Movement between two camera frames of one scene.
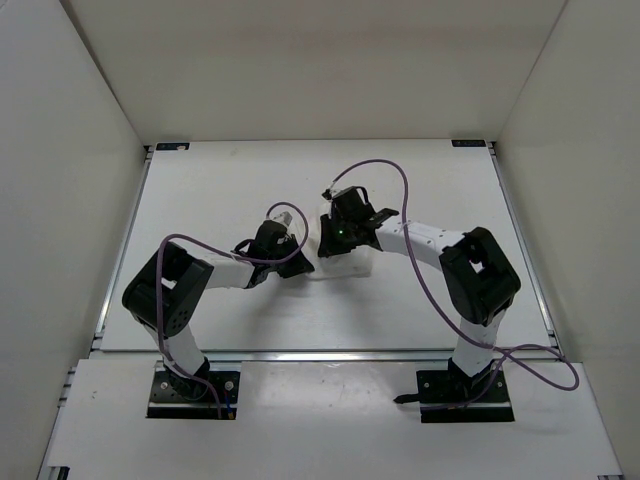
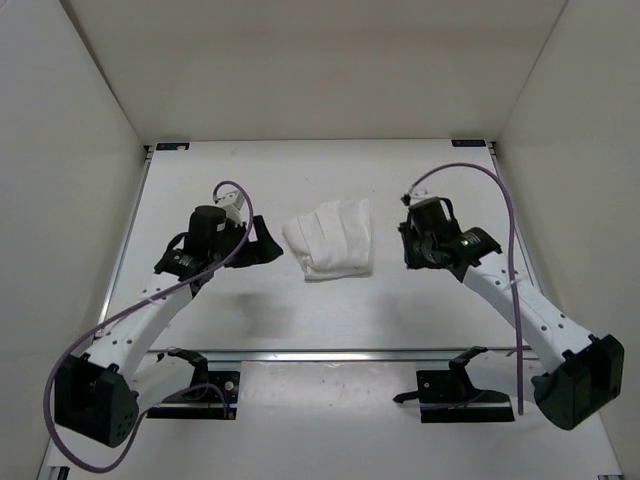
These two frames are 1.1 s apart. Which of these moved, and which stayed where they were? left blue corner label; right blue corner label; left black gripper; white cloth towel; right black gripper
Moved: left black gripper; right black gripper
Stayed: left blue corner label; white cloth towel; right blue corner label
